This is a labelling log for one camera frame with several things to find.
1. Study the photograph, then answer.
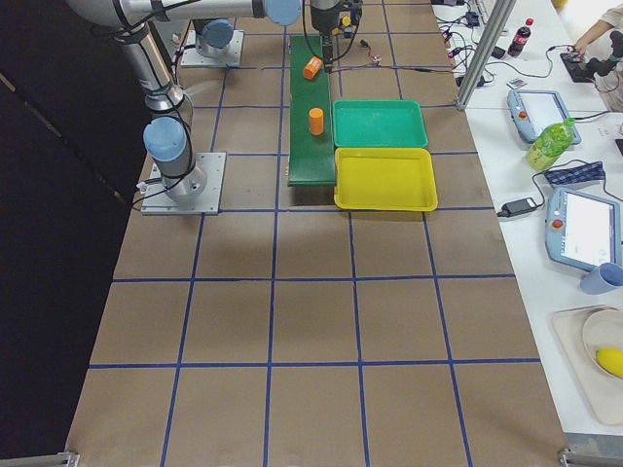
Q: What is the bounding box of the blue plastic cup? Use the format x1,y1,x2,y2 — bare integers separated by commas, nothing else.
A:
579,263,622,295

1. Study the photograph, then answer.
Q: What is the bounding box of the orange cylinder with 4680 print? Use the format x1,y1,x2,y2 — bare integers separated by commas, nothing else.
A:
302,56,323,81

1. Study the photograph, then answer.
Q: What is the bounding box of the green drink bottle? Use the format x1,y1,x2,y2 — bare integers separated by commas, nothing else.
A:
526,118,575,171

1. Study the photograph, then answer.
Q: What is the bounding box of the green plastic tray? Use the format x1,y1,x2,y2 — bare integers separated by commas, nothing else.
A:
332,99,428,148

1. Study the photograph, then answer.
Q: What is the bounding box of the teach pendant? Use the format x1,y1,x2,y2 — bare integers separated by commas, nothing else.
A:
545,187,622,271
507,89,570,143

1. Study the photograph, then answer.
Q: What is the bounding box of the blue plaid cloth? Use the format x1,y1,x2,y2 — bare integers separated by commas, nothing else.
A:
543,162,606,186

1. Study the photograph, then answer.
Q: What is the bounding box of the green conveyor belt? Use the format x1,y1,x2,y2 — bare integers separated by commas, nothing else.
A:
288,35,336,187

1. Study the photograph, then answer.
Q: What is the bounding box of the yellow fruit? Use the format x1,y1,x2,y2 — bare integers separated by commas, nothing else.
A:
595,347,623,378

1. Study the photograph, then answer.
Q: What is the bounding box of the lower teach pendant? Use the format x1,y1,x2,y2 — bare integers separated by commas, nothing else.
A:
545,187,622,271

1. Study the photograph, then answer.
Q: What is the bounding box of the red black power cable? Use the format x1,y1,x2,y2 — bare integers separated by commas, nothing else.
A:
335,38,461,77

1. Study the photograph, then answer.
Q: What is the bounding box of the black power adapter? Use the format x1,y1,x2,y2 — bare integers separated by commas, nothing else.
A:
496,198,541,218

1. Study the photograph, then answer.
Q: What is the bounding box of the beige serving tray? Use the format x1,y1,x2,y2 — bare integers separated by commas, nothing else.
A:
551,305,622,427

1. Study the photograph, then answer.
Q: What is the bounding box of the upper teach pendant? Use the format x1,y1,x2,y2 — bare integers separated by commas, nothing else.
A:
507,89,570,143

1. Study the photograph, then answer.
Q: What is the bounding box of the plain orange cylinder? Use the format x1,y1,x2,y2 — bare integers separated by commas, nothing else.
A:
308,107,324,136

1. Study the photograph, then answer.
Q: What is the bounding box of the beige bowl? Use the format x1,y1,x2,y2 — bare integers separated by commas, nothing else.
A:
582,308,622,379

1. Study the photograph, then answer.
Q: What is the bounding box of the cola bottle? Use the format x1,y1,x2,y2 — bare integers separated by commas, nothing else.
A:
506,18,533,57

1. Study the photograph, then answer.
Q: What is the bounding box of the aluminium frame post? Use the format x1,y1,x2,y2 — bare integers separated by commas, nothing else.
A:
456,0,516,111

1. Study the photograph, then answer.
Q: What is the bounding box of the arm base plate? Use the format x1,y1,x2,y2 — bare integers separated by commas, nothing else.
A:
138,152,227,215
180,30,244,68

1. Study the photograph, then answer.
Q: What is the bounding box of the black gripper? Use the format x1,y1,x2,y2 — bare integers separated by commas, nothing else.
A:
318,26,336,63

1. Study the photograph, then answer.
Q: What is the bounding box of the yellow plastic tray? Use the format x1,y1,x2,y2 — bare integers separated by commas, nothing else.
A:
334,147,438,212

